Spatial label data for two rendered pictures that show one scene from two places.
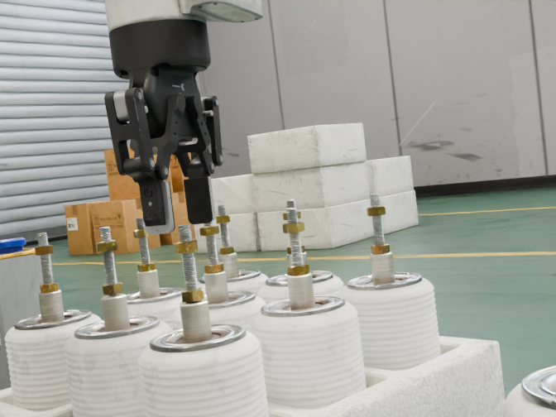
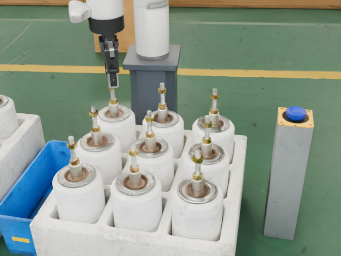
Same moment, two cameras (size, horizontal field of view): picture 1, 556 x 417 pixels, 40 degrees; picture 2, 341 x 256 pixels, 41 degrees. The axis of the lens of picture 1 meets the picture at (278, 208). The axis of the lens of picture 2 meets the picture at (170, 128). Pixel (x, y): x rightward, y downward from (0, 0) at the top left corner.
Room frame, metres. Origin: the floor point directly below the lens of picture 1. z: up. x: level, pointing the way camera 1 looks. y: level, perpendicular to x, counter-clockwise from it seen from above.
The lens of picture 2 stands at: (1.44, -0.33, 0.79)
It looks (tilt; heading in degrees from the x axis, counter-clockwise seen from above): 32 degrees down; 146
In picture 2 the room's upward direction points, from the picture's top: 1 degrees counter-clockwise
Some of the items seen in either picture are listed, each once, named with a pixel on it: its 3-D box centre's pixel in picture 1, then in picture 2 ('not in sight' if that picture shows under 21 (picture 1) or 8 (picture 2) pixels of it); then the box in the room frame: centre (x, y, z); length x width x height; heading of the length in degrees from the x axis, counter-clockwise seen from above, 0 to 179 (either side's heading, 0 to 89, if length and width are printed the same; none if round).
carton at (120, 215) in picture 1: (125, 225); not in sight; (4.49, 0.89, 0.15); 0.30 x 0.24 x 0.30; 50
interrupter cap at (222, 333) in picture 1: (198, 338); (114, 114); (0.60, 0.07, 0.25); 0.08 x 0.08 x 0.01
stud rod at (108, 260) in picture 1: (109, 269); (162, 98); (0.68, 0.16, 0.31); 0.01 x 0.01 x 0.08
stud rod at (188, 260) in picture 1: (189, 272); (112, 94); (0.60, 0.07, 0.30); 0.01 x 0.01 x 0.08
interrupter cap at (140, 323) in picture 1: (117, 328); (163, 119); (0.68, 0.16, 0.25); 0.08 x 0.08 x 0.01
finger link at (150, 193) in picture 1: (146, 192); not in sight; (0.55, 0.09, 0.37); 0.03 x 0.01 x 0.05; 159
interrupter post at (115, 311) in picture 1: (115, 313); (162, 114); (0.68, 0.16, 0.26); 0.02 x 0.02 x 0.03
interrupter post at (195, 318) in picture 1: (196, 323); (113, 109); (0.60, 0.07, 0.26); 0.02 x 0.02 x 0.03
